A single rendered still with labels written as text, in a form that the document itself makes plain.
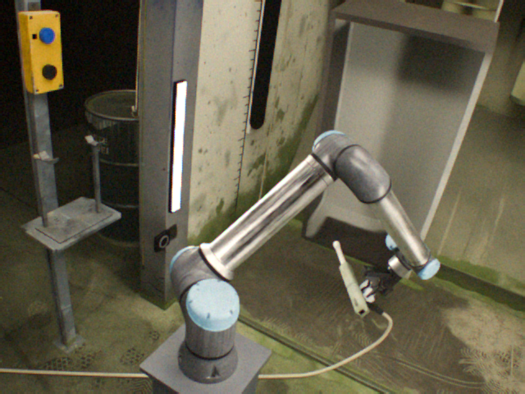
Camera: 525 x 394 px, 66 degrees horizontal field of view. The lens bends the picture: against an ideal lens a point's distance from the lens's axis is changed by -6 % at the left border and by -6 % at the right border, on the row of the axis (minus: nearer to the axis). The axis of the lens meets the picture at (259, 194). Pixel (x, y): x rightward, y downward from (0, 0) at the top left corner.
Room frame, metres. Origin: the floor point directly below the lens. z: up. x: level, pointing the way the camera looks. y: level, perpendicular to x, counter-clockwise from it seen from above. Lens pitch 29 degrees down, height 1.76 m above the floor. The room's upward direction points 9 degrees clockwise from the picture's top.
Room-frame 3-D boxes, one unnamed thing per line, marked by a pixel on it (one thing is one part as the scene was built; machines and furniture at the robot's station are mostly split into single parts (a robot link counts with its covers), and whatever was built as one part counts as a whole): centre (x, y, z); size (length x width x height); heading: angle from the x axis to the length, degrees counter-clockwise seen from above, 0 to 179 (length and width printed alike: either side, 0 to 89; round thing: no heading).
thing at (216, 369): (0.91, 0.09, 0.69); 0.19 x 0.19 x 0.10
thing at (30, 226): (1.33, 0.71, 0.78); 0.31 x 0.23 x 0.01; 154
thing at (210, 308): (0.92, 0.09, 0.83); 0.17 x 0.15 x 0.18; 26
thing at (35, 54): (1.36, 0.79, 1.42); 0.12 x 0.06 x 0.26; 154
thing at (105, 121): (2.50, 0.87, 0.44); 0.59 x 0.58 x 0.89; 45
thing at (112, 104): (2.51, 0.87, 0.86); 0.54 x 0.54 x 0.01
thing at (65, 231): (1.32, 0.69, 0.95); 0.26 x 0.15 x 0.32; 154
